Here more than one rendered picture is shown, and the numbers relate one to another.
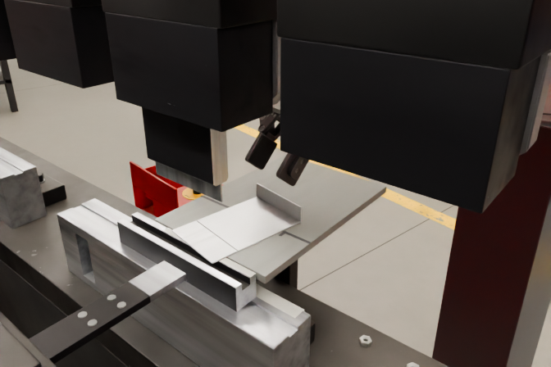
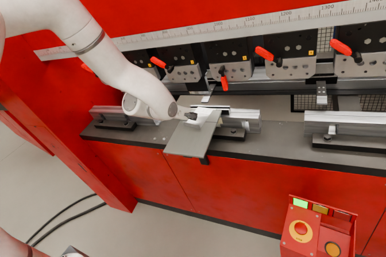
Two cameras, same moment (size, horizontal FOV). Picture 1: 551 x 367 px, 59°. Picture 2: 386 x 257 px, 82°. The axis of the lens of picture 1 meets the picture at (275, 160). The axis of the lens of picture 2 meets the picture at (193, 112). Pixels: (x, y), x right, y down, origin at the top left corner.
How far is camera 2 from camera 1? 132 cm
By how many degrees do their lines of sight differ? 118
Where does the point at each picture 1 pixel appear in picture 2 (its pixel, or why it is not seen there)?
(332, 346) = not seen: hidden behind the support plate
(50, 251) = (277, 126)
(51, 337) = (212, 85)
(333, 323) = not seen: hidden behind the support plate
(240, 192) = (206, 128)
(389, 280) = not seen: outside the picture
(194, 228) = (208, 111)
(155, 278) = (205, 98)
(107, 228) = (240, 112)
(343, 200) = (174, 139)
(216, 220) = (205, 115)
